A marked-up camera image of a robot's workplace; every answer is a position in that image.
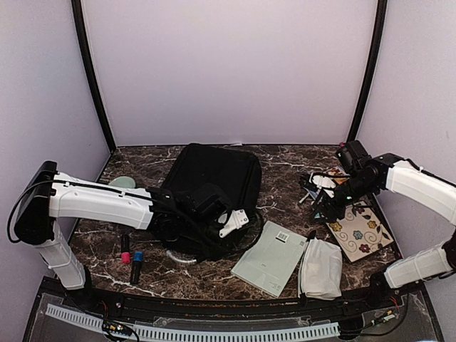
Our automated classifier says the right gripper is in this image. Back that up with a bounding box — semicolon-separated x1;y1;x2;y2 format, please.
309;174;376;223

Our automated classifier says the black backpack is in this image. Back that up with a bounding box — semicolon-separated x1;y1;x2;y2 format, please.
147;143;264;262

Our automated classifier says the dog picture book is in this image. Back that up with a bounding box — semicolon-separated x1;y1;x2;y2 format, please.
299;168;350;199

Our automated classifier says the pale green notebook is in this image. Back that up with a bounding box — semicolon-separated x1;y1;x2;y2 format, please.
231;221;307;298

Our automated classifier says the white fabric pouch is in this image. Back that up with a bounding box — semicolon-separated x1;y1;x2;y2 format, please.
297;230;343;301

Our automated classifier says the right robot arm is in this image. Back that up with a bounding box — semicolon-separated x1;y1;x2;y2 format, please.
307;140;455;309

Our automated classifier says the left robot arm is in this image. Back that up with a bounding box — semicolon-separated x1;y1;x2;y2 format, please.
6;161;233;311

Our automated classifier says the small white marker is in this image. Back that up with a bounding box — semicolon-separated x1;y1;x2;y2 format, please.
298;194;310;206

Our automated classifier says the floral ceramic tile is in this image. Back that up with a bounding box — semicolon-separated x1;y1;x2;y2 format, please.
326;201;394;263

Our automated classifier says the pale green ceramic bowl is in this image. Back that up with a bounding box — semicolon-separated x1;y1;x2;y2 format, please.
108;176;136;189

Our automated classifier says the pink cap black marker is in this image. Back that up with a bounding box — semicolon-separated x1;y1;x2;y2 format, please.
120;234;130;264

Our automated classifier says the blue cap black marker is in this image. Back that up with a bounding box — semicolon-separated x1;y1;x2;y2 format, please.
130;252;143;285

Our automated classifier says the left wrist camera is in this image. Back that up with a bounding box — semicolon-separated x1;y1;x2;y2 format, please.
218;209;249;238

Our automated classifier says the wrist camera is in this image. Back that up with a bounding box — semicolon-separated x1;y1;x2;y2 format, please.
218;209;249;238
309;172;337;189

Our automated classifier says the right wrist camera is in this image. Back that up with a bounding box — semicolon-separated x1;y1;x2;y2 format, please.
309;172;337;189

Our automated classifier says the white slotted cable duct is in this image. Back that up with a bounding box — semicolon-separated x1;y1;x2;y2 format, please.
45;304;340;341

